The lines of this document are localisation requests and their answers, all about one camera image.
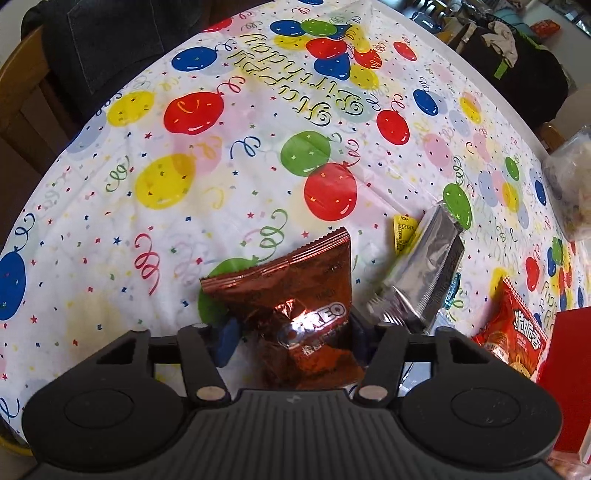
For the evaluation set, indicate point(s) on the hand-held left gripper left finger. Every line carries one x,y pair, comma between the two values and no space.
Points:
226,344

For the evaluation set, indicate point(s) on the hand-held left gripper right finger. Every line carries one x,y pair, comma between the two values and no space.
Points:
360,341

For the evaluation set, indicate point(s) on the brown foil snack packet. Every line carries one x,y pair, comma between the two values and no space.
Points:
314,286

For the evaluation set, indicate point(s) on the small yellow snack packet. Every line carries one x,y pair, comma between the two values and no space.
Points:
402,233

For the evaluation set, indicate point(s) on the red snack packet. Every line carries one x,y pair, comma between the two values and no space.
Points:
517,332

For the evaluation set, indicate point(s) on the red cardboard box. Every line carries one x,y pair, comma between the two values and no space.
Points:
570,369

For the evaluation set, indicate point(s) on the silver foil snack packet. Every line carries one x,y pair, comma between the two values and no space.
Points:
425,263

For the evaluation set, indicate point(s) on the small water bottle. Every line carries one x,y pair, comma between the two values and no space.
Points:
455,290

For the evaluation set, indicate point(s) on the balloon print tablecloth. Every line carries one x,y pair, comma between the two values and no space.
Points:
115,277

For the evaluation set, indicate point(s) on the clear plastic bag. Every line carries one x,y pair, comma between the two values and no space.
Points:
570,184

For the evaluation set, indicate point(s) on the black bag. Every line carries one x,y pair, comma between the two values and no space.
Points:
521,74

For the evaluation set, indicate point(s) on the wooden chair with dark jacket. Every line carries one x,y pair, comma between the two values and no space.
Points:
115,50

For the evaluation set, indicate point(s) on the white cloth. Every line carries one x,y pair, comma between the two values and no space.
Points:
503,37

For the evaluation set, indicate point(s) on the orange red box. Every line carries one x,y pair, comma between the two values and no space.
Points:
545,27

